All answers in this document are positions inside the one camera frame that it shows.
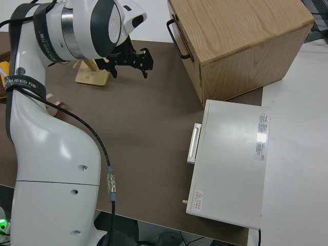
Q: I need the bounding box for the pink mug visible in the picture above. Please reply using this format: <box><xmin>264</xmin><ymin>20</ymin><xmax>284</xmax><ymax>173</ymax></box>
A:
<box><xmin>45</xmin><ymin>93</ymin><xmax>67</xmax><ymax>117</ymax></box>

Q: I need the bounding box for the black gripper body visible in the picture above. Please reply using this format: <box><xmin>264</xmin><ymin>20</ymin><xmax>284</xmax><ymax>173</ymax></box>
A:
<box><xmin>96</xmin><ymin>40</ymin><xmax>141</xmax><ymax>69</ymax></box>

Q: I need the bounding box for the brown wicker basket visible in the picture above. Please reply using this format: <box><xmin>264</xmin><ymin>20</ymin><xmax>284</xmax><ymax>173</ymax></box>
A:
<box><xmin>0</xmin><ymin>50</ymin><xmax>12</xmax><ymax>99</ymax></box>

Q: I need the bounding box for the wooden cabinet box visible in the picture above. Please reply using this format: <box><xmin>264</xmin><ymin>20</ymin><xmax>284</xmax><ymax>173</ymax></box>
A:
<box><xmin>166</xmin><ymin>0</ymin><xmax>315</xmax><ymax>103</ymax></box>

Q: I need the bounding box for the brown table mat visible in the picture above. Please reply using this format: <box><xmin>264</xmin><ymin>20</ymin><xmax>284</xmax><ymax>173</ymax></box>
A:
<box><xmin>0</xmin><ymin>31</ymin><xmax>264</xmax><ymax>246</ymax></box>

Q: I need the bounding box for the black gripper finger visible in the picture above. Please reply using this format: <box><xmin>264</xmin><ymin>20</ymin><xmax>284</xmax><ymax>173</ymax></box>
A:
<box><xmin>98</xmin><ymin>63</ymin><xmax>118</xmax><ymax>78</ymax></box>
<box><xmin>139</xmin><ymin>48</ymin><xmax>154</xmax><ymax>79</ymax></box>

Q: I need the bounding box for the white toaster oven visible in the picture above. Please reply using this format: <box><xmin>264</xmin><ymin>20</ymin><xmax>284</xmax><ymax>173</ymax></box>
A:
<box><xmin>186</xmin><ymin>99</ymin><xmax>272</xmax><ymax>230</ymax></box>

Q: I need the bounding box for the wooden mug rack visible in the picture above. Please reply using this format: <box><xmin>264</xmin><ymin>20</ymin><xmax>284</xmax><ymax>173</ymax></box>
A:
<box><xmin>72</xmin><ymin>57</ymin><xmax>111</xmax><ymax>87</ymax></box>

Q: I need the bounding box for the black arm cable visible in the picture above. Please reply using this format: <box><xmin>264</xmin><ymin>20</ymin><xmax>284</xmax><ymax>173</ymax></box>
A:
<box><xmin>0</xmin><ymin>0</ymin><xmax>121</xmax><ymax>246</ymax></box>

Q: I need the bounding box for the black cabinet handle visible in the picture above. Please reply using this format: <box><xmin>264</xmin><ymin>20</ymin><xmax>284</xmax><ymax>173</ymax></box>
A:
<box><xmin>166</xmin><ymin>14</ymin><xmax>195</xmax><ymax>62</ymax></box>

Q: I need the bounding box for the yellow corn cob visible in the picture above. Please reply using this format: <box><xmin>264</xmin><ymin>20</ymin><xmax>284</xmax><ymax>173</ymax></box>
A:
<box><xmin>0</xmin><ymin>61</ymin><xmax>11</xmax><ymax>77</ymax></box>

